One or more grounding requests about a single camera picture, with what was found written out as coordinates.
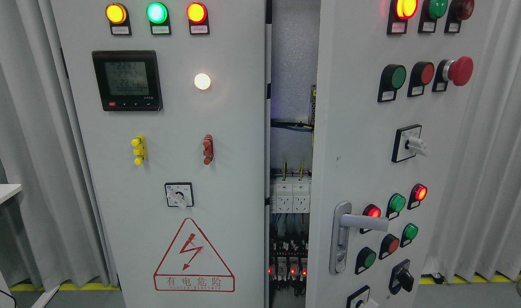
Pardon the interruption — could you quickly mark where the silver door lever handle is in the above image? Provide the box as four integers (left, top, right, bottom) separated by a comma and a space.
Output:
329, 201, 389, 275

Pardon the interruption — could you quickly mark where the yellow terminal post block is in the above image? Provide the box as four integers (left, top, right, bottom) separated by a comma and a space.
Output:
130, 134, 147, 166

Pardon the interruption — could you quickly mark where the yellow indicator lamp left door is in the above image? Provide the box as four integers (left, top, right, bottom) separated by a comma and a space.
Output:
105, 3, 132, 36

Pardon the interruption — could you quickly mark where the red emergency stop mushroom button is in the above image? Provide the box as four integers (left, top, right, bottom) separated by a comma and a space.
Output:
431, 56, 474, 93

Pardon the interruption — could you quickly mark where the green indicator lamp left door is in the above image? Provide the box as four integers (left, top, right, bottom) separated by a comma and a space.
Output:
146, 2, 172, 35

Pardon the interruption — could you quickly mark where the white lit indicator lamp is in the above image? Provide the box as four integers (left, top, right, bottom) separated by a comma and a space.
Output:
193, 73, 212, 90

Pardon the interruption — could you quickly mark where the black digital power meter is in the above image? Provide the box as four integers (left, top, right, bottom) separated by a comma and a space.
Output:
91, 50, 163, 112

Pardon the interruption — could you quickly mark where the red indicator lamp left door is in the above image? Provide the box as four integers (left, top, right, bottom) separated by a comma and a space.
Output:
186, 2, 210, 35

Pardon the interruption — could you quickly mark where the grey curtain right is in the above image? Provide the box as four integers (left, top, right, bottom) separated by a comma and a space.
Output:
422, 0, 521, 283

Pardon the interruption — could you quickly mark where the red terminal post block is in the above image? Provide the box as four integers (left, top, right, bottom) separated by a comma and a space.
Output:
202, 134, 214, 165

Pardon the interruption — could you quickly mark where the right door upper selector switch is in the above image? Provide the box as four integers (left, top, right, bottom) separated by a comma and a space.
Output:
391, 124, 428, 163

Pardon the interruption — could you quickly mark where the left door rotary selector switch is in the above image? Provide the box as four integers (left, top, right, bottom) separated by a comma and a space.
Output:
163, 182, 195, 209

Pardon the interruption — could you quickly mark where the red electric danger warning sticker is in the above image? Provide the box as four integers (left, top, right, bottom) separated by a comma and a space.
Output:
153, 218, 235, 293

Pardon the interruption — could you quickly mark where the grey cabinet door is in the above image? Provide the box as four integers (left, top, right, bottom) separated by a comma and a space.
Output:
51, 0, 268, 308
306, 0, 488, 308

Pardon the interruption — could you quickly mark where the white socket breaker row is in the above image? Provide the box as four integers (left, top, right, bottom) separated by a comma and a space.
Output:
270, 177, 311, 213

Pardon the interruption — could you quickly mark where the metal mesh power supply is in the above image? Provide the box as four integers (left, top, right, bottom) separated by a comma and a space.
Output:
309, 84, 317, 125

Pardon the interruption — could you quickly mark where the grey curtain left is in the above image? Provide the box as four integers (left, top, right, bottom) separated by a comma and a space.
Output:
0, 0, 118, 290

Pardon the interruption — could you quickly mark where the relay terminal row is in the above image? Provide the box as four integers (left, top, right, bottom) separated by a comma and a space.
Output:
268, 229, 309, 297

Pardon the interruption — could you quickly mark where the grey curtain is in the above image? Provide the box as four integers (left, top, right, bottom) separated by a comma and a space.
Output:
422, 0, 521, 283
0, 0, 118, 290

